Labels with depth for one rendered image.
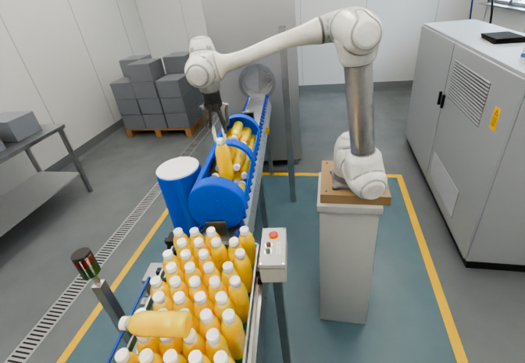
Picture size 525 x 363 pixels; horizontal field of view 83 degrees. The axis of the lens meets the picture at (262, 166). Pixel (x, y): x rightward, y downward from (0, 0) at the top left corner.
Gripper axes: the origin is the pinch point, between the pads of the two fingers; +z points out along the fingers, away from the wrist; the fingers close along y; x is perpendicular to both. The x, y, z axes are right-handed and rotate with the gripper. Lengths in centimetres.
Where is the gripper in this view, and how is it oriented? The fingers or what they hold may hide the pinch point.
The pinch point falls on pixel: (219, 133)
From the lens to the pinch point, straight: 138.5
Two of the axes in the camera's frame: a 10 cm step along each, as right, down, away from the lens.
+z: 1.1, 8.5, 5.1
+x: -0.8, 5.2, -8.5
